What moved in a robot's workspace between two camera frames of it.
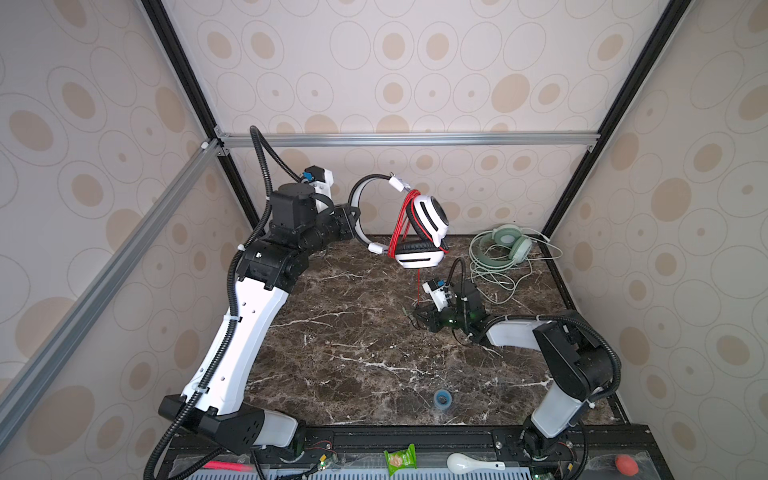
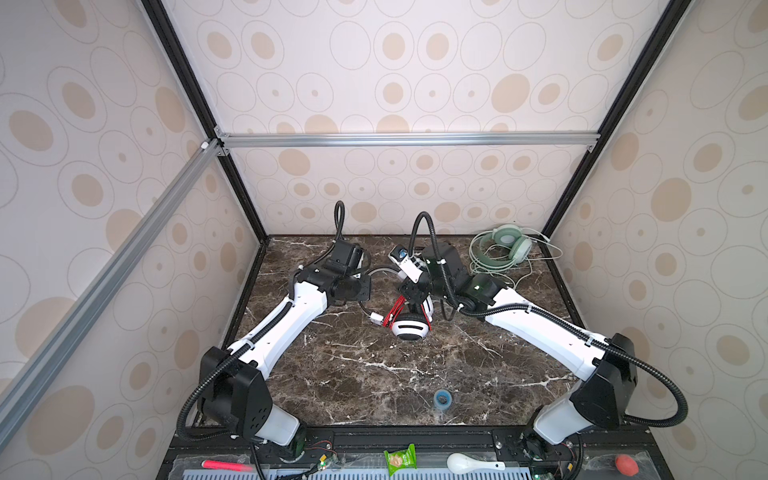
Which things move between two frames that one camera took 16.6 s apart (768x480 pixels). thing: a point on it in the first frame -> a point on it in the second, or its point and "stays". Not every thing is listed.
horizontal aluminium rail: (415, 140) stays
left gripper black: (347, 224) -> (365, 291)
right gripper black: (432, 316) -> (409, 289)
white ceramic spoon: (461, 464) stays
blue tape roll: (443, 399) stays
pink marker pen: (228, 466) stays
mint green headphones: (500, 259) stays
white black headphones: (395, 220) -> (405, 326)
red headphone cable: (404, 216) -> (396, 308)
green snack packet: (398, 459) stays
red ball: (627, 465) stays
